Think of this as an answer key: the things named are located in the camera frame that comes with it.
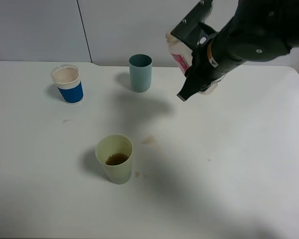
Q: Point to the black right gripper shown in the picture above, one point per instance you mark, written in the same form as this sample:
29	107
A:
211	62

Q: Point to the clear pink-label drink bottle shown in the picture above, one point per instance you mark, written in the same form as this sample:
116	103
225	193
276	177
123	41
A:
183	58

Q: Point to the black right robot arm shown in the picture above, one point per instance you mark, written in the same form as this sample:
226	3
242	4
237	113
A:
259	31

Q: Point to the teal plastic cup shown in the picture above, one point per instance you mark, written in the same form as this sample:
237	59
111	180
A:
140	72

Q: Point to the light green plastic cup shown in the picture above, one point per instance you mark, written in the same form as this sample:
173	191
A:
114	152

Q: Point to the blue sleeved clear cup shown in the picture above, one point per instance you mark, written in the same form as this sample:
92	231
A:
67	79

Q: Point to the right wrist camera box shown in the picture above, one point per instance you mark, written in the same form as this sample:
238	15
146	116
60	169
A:
192	30

